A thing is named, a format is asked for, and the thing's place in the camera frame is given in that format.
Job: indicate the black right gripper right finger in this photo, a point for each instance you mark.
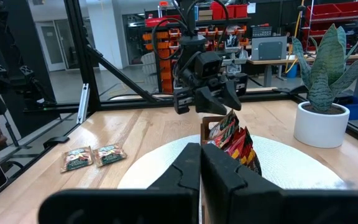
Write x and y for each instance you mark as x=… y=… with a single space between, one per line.
x=222 y=186

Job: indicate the snake plant in white pot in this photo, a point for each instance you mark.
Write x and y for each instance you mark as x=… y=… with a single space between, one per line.
x=322 y=124

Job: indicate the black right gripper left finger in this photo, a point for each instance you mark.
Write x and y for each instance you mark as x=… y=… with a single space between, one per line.
x=185 y=168

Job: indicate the white door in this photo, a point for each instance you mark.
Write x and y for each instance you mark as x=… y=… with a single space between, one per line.
x=51 y=46

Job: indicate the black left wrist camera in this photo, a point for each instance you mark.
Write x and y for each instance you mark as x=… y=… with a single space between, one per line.
x=208 y=65

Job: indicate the blue plastic bin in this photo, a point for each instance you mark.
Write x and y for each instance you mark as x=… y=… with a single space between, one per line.
x=357 y=109

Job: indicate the orange drawer cabinet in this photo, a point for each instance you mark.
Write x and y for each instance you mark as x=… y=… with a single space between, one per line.
x=166 y=62

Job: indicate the blue bucket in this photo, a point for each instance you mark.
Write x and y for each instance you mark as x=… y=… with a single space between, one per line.
x=291 y=71

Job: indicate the silver aluminium bar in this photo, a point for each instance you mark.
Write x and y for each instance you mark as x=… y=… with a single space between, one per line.
x=83 y=102

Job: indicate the wooden workbench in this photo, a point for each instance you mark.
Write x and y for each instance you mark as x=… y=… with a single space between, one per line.
x=259 y=61

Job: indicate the red storage bin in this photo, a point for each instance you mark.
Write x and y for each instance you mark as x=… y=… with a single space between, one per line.
x=160 y=21
x=353 y=8
x=228 y=9
x=322 y=11

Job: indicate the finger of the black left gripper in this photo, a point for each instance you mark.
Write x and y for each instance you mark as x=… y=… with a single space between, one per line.
x=231 y=96
x=210 y=101

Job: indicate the grey equipment box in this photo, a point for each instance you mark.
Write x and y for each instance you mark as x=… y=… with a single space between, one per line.
x=269 y=48

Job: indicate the red strawberry tea packet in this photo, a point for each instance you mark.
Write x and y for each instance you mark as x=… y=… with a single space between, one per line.
x=239 y=140

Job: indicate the wooden three-compartment tea box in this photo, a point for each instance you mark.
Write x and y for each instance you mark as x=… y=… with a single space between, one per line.
x=204 y=130

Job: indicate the white round woven placemat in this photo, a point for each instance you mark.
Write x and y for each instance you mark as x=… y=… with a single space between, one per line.
x=291 y=168

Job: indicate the black table clamp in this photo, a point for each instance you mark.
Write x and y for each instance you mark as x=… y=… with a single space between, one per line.
x=56 y=141

